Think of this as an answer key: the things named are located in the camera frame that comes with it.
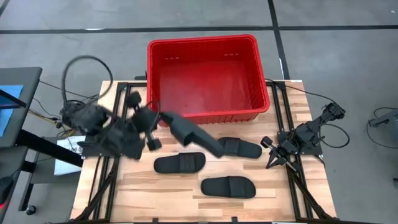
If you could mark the black stand frame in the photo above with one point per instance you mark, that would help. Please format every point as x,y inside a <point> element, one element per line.
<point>46,147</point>

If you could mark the black aluminium extrusion frame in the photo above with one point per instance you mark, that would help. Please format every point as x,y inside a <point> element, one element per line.
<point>111,193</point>
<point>294,199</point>

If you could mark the grey metal stand foot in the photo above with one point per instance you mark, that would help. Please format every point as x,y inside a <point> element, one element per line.
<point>385,119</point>

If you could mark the black caster wheel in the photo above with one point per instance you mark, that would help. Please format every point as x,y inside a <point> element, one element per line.
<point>30,210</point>

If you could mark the dark grey desk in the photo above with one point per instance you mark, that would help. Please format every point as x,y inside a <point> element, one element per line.
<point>12,161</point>

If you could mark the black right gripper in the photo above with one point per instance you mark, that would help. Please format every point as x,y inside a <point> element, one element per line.
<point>287,147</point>

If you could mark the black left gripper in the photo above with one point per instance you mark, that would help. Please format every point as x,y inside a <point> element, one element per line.
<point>144,119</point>

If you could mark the red plastic bin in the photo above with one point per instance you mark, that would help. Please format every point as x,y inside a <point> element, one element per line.
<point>202,87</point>

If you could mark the black table clamp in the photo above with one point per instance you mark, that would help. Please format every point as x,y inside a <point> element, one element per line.
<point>140,77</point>
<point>155,220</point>
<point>234,219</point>

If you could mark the black slide sandal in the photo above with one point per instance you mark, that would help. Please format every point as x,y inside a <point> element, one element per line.
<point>245,149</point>
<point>174,163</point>
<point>224,186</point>
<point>192,132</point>

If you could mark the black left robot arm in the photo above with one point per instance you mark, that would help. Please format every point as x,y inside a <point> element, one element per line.
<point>90,116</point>

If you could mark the white paper sheet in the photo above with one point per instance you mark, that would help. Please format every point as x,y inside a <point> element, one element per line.
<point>68,165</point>

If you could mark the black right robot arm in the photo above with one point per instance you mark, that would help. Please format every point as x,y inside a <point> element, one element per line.
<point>311,130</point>

